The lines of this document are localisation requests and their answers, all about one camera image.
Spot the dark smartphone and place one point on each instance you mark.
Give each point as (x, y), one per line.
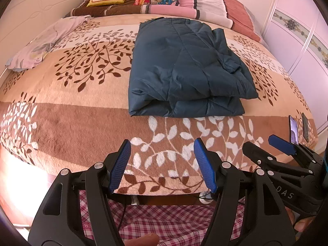
(305, 126)

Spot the white bed headboard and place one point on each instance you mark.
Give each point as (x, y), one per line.
(38, 2)

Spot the striped pink brown folded quilt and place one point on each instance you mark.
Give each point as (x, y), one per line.
(212, 2)

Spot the dark teal quilted jacket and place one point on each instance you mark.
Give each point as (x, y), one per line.
(179, 69)

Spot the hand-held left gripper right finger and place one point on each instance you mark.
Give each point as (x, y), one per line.
(205, 166)

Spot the beige leaf-print bed blanket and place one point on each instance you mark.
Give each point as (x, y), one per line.
(76, 120)

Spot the light purple pillow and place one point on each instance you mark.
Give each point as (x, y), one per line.
(43, 43)

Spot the white ornamented wardrobe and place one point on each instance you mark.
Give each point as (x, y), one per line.
(299, 38)

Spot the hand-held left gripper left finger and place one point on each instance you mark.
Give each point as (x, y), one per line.
(119, 166)

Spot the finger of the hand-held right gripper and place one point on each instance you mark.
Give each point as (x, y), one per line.
(281, 143)
(258, 156)

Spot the white charger plug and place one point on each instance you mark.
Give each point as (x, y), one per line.
(205, 198)

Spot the person's left hand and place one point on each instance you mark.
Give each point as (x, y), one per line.
(143, 240)

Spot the smartphone with lit screen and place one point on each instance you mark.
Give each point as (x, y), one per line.
(293, 129)

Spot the red plaid clothing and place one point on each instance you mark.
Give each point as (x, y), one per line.
(166, 223)

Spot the person's right hand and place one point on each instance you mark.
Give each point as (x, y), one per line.
(301, 221)

